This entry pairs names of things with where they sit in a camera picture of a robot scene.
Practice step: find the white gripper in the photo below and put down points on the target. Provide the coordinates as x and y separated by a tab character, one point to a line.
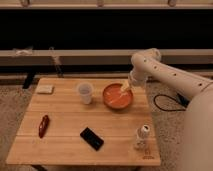
135	79

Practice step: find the red pepper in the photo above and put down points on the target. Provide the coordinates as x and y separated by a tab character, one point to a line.
43	126

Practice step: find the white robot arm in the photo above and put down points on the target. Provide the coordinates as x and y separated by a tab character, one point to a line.
196	150

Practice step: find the orange bowl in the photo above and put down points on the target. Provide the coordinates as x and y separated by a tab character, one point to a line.
115	99

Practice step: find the small white bottle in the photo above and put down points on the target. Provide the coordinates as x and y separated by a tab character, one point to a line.
141	137

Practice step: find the black rectangular block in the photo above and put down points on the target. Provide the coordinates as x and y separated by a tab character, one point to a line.
92	139

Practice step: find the wooden table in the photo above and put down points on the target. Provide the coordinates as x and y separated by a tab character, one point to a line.
62	144

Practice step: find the beige sponge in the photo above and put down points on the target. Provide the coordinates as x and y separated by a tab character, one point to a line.
44	89

